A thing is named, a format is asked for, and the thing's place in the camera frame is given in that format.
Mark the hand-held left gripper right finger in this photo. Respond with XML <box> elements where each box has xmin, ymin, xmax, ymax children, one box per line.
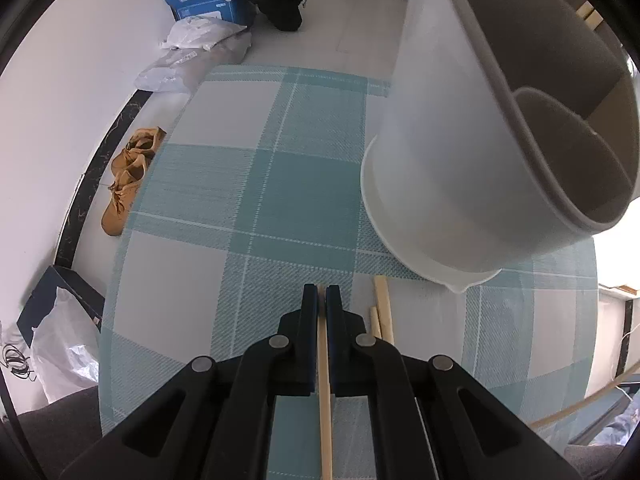
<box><xmin>326</xmin><ymin>285</ymin><xmax>581</xmax><ymax>480</ymax></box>

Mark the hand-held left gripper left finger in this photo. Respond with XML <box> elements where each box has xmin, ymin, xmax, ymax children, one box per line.
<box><xmin>60</xmin><ymin>284</ymin><xmax>319</xmax><ymax>480</ymax></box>

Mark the pile of wooden chopsticks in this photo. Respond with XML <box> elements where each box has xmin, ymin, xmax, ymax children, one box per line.
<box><xmin>368</xmin><ymin>275</ymin><xmax>397</xmax><ymax>347</ymax></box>

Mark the white utensil holder grey inside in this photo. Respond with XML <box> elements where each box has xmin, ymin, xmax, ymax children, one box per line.
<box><xmin>360</xmin><ymin>0</ymin><xmax>640</xmax><ymax>295</ymax></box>

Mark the teal checked tablecloth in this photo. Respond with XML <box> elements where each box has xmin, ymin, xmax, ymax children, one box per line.
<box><xmin>98</xmin><ymin>64</ymin><xmax>601</xmax><ymax>480</ymax></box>

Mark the tan suede shoe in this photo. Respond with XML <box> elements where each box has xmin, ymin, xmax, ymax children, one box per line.
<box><xmin>110</xmin><ymin>126</ymin><xmax>167</xmax><ymax>183</ymax></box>
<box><xmin>101</xmin><ymin>160</ymin><xmax>148</xmax><ymax>237</ymax></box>

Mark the crumpled white plastic bag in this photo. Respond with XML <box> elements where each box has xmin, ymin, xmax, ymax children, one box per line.
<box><xmin>31</xmin><ymin>287</ymin><xmax>101</xmax><ymax>405</ymax></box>

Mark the dark blue flat box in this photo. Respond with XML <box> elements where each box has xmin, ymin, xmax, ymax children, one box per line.
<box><xmin>16</xmin><ymin>265</ymin><xmax>107</xmax><ymax>352</ymax></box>

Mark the beige tube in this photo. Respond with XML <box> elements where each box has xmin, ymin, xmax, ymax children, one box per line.
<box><xmin>529</xmin><ymin>359</ymin><xmax>640</xmax><ymax>431</ymax></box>

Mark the person's left leg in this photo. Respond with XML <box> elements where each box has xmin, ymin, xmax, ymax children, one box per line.
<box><xmin>15</xmin><ymin>384</ymin><xmax>103</xmax><ymax>443</ymax></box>

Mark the person's leg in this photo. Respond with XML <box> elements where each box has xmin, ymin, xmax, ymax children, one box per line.
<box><xmin>564</xmin><ymin>437</ymin><xmax>628</xmax><ymax>480</ymax></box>
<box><xmin>15</xmin><ymin>384</ymin><xmax>103</xmax><ymax>443</ymax></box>

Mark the translucent grey plastic bag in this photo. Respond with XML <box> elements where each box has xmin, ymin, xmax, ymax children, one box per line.
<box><xmin>136</xmin><ymin>35</ymin><xmax>253</xmax><ymax>94</ymax></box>

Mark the person's right leg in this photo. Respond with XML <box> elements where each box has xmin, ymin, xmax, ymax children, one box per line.
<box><xmin>564</xmin><ymin>437</ymin><xmax>628</xmax><ymax>480</ymax></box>

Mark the blue cardboard box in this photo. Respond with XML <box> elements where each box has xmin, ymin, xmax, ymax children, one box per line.
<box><xmin>163</xmin><ymin>0</ymin><xmax>251</xmax><ymax>26</ymax></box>

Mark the black cable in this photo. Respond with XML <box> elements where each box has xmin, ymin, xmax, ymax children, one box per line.
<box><xmin>0</xmin><ymin>337</ymin><xmax>37</xmax><ymax>386</ymax></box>

